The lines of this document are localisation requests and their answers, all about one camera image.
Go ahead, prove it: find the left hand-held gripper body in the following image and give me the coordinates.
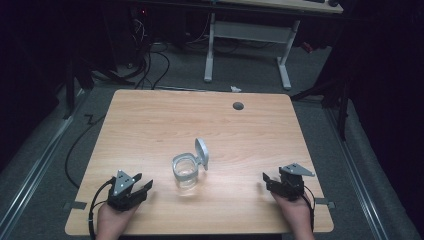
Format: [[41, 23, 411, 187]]
[[106, 169, 149, 212]]

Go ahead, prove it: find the white metal frame desk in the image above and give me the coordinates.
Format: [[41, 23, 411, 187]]
[[203, 0, 344, 91]]

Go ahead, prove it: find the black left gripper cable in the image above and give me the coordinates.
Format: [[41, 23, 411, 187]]
[[87, 177, 116, 240]]

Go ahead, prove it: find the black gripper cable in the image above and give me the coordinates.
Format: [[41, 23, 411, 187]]
[[302, 185, 316, 233], [87, 177, 116, 240]]

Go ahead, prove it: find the bundle of black cables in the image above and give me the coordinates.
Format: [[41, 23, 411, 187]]
[[114, 13, 171, 91]]

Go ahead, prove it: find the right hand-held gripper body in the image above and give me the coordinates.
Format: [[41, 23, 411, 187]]
[[270, 162, 316, 202]]

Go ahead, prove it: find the metal floor rail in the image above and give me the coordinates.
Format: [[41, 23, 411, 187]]
[[324, 106, 391, 240], [0, 87, 91, 234]]

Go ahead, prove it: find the grey tape strip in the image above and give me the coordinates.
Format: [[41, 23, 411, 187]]
[[314, 197, 336, 210], [63, 200, 88, 211]]

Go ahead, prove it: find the black floor cable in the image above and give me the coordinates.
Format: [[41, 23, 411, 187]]
[[64, 113, 107, 190]]

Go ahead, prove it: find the person's left hand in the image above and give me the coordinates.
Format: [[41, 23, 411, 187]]
[[95, 201, 140, 240]]

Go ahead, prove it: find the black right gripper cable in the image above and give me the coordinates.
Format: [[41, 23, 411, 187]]
[[302, 185, 316, 233]]

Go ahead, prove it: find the black metal stand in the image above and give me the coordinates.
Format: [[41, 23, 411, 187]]
[[61, 56, 96, 120], [289, 76, 354, 141]]

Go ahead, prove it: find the clear jar with grey lid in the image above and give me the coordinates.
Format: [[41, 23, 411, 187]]
[[171, 137, 210, 197]]

